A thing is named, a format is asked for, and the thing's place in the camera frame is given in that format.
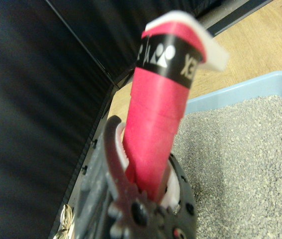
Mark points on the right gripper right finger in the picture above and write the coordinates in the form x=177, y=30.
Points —
x=188, y=214

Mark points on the blue litter tray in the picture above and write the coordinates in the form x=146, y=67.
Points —
x=242, y=161

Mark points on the black curtain stand pole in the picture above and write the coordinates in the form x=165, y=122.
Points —
x=81, y=41

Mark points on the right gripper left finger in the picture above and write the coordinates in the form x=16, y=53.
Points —
x=113, y=164

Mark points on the black curtain stand foot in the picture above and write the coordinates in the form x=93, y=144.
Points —
x=230, y=22

